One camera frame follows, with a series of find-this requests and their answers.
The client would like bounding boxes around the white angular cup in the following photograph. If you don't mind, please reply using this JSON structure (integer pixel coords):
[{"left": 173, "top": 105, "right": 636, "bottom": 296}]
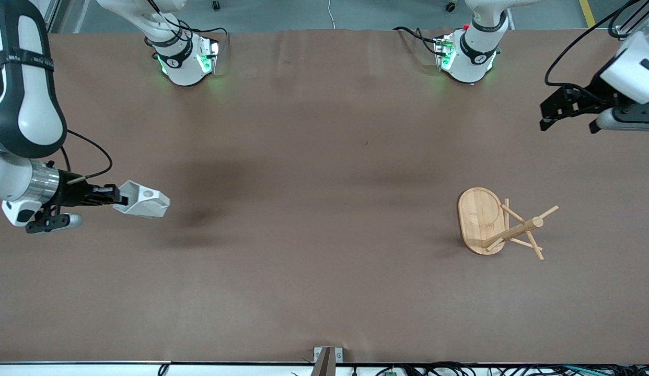
[{"left": 113, "top": 180, "right": 171, "bottom": 219}]

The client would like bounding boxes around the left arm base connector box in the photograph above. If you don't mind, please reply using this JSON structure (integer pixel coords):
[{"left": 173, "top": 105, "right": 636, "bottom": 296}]
[{"left": 434, "top": 33, "right": 456, "bottom": 72}]

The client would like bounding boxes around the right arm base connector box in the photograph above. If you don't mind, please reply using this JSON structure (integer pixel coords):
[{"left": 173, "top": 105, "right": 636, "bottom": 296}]
[{"left": 198, "top": 39, "right": 221, "bottom": 75}]

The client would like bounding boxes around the wooden cup rack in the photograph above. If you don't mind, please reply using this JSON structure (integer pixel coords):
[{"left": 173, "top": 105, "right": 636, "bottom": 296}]
[{"left": 457, "top": 187, "right": 560, "bottom": 261}]

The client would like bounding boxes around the brown table cover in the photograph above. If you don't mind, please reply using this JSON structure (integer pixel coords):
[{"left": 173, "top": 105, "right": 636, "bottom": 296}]
[{"left": 0, "top": 29, "right": 649, "bottom": 364}]

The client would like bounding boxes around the black left arm base cable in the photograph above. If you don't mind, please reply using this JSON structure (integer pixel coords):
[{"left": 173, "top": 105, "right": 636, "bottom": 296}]
[{"left": 393, "top": 26, "right": 441, "bottom": 56}]

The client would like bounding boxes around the black arm base cable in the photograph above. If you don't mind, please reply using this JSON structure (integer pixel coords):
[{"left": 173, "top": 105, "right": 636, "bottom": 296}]
[
  {"left": 173, "top": 18, "right": 229, "bottom": 45},
  {"left": 393, "top": 26, "right": 441, "bottom": 56}
]

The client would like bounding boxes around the aluminium frame profile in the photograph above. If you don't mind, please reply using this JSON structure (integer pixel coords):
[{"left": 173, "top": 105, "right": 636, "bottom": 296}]
[{"left": 41, "top": 0, "right": 62, "bottom": 35}]

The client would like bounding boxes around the black right arm base cable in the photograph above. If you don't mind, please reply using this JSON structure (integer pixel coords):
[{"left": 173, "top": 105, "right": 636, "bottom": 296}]
[{"left": 173, "top": 18, "right": 229, "bottom": 45}]

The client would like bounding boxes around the black cable bundle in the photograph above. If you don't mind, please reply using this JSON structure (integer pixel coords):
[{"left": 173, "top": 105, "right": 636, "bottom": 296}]
[{"left": 374, "top": 361, "right": 649, "bottom": 376}]

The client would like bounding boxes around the metal camera post bracket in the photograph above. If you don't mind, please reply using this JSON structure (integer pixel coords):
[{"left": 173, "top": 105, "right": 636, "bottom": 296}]
[{"left": 313, "top": 347, "right": 344, "bottom": 376}]

